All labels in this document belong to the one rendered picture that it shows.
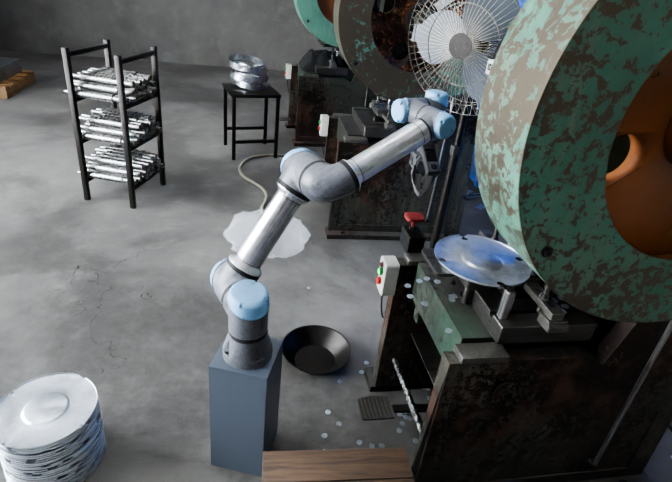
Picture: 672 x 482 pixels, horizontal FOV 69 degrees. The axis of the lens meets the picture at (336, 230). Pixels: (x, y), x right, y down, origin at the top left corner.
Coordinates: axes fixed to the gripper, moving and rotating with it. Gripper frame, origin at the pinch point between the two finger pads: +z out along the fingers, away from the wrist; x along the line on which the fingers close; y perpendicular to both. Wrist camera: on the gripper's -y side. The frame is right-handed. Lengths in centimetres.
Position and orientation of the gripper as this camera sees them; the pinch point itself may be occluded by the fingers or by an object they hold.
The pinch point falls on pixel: (420, 193)
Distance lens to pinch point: 175.5
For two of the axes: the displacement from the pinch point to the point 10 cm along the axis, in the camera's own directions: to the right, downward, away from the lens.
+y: -1.7, -4.9, 8.6
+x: -9.8, 0.0, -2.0
